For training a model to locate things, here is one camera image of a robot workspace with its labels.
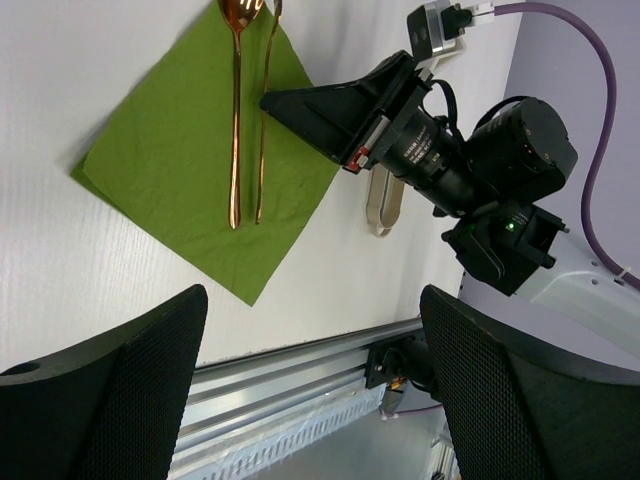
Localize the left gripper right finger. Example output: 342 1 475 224
420 285 639 479

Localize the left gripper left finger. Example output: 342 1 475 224
1 284 208 479

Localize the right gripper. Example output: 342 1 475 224
260 50 480 218

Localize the copper fork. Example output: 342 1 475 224
255 0 283 225

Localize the green paper napkin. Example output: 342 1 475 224
71 5 337 305

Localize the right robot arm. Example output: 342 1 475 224
260 51 639 355

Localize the beige utensil holder tray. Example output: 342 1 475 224
365 165 405 238

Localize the aluminium front rail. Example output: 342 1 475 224
179 318 422 438

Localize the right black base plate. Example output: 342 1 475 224
364 333 441 401

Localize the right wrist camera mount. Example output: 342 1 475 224
406 1 495 68

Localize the white slotted cable duct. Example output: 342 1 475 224
167 385 385 479

